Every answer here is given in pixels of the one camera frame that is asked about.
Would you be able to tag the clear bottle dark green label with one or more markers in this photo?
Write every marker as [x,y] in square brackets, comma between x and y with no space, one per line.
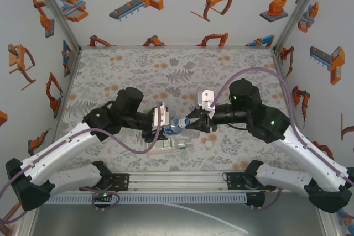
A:
[167,145]

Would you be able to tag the white bottle cap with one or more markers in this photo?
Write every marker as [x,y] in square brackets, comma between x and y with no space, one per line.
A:
[208,143]

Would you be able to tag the clear bottle blue label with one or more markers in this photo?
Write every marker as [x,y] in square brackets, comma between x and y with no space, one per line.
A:
[172,129]

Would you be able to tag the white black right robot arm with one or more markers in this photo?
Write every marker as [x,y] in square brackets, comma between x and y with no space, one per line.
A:
[312,158]

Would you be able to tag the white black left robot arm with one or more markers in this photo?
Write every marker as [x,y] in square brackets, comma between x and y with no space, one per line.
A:
[55,149]

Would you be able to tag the floral fern print tablecloth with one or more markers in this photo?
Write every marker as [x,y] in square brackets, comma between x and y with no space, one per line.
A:
[177,67]

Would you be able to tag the white plastic tube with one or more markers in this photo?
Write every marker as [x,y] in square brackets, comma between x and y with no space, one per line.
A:
[210,216]

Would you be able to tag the aluminium frame side rail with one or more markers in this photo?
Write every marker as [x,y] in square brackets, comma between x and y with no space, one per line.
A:
[290,95]
[65,103]

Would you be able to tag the aluminium frame long rail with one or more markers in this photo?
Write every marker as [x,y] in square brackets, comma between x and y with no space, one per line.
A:
[177,180]

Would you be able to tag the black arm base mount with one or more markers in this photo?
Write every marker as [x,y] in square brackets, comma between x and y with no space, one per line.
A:
[121,182]
[235,182]

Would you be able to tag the aluminium frame thin rail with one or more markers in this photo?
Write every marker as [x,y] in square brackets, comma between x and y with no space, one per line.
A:
[177,47]

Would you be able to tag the aluminium frame post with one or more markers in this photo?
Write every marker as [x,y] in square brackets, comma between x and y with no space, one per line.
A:
[298,12]
[55,9]

